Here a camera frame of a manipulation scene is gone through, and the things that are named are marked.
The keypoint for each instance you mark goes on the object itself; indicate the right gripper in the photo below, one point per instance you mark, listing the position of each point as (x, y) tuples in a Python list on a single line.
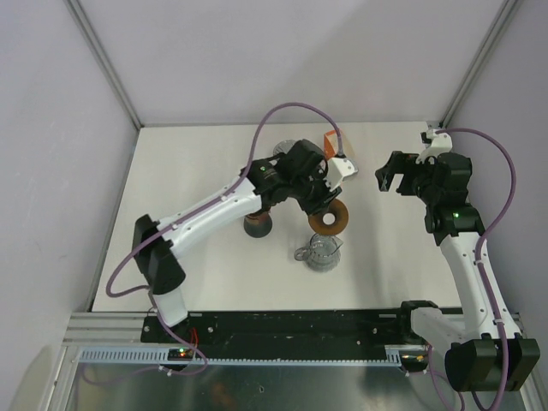
[(401, 163)]

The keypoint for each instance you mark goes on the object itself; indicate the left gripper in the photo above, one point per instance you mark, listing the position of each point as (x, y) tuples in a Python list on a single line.
[(324, 195)]

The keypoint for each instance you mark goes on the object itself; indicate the clear grey ribbed dripper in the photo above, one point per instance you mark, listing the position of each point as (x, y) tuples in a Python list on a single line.
[(283, 147)]

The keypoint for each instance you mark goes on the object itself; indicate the red-rimmed dark carafe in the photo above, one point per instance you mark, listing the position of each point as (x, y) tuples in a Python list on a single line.
[(258, 225)]

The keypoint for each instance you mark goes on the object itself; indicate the clear grey glass carafe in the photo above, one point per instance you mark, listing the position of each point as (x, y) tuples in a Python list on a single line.
[(321, 254)]

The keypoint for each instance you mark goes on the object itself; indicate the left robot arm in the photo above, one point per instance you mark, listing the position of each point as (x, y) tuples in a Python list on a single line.
[(162, 243)]

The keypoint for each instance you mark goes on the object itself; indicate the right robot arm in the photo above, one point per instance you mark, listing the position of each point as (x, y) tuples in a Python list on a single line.
[(488, 351)]

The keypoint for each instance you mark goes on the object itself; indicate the orange coffee filter box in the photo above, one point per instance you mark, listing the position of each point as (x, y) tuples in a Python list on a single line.
[(330, 143)]

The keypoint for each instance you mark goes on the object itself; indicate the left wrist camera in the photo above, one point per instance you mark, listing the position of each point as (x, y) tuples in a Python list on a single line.
[(339, 170)]

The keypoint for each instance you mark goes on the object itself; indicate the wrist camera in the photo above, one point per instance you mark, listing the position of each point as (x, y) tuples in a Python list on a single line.
[(339, 170), (436, 142)]

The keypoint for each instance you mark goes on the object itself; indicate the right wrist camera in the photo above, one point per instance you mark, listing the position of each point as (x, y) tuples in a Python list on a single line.
[(436, 142)]

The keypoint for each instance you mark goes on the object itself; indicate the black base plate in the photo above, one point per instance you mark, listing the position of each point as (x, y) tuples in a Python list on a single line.
[(302, 349)]

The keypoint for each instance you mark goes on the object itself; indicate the grey cable duct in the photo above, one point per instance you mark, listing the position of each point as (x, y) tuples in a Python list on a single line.
[(172, 356)]

